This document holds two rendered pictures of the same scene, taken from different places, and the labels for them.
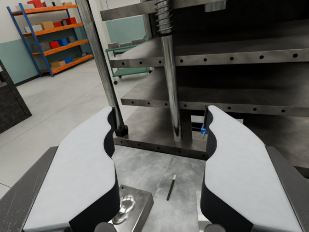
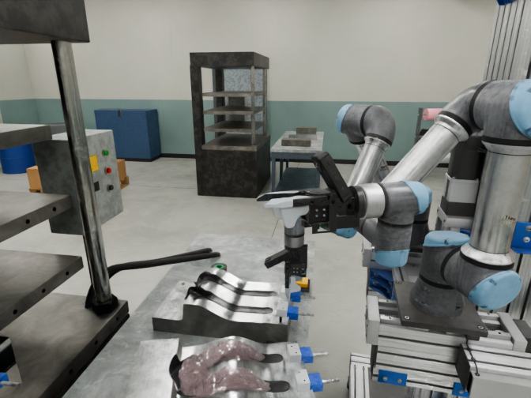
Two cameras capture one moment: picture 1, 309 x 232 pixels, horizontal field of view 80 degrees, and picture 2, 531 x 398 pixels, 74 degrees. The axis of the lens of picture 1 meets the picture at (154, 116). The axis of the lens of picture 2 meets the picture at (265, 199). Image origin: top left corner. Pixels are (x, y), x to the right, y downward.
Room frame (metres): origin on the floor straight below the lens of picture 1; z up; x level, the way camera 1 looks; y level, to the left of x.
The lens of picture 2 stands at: (0.33, 0.63, 1.68)
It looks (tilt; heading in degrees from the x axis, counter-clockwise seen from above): 18 degrees down; 251
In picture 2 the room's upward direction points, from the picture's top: straight up
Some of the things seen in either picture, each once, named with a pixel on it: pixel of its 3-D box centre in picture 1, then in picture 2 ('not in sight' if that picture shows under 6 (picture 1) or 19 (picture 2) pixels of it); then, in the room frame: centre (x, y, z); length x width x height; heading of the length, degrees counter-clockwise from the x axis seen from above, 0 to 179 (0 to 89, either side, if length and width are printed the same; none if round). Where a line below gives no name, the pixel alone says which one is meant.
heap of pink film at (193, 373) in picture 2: not in sight; (223, 365); (0.18, -0.18, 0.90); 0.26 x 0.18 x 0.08; 168
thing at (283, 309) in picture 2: not in sight; (295, 313); (-0.13, -0.35, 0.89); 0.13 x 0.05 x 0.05; 151
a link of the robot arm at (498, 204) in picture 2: not in sight; (497, 200); (-0.45, 0.07, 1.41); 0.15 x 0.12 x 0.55; 83
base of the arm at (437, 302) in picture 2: not in sight; (438, 288); (-0.46, -0.07, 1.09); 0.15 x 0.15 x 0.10
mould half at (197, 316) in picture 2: not in sight; (227, 301); (0.08, -0.53, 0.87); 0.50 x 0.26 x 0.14; 151
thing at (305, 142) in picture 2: not in sight; (299, 159); (-2.10, -4.56, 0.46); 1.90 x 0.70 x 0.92; 61
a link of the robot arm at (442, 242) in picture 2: not in sight; (446, 254); (-0.46, -0.06, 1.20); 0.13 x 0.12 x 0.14; 83
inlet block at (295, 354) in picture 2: not in sight; (308, 354); (-0.10, -0.18, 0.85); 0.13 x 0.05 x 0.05; 168
